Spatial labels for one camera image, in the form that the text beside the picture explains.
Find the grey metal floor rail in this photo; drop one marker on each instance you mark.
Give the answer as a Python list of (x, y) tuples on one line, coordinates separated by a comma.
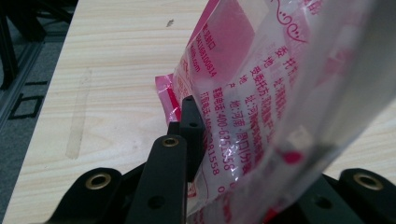
[(15, 84)]

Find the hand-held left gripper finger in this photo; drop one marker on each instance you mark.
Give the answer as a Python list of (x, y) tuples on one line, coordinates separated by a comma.
[(193, 143)]

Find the black metal stand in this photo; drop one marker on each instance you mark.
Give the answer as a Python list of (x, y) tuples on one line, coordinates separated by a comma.
[(18, 25)]

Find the pink and clear plastic bag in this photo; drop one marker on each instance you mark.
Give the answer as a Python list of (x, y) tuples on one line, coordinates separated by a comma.
[(264, 93)]

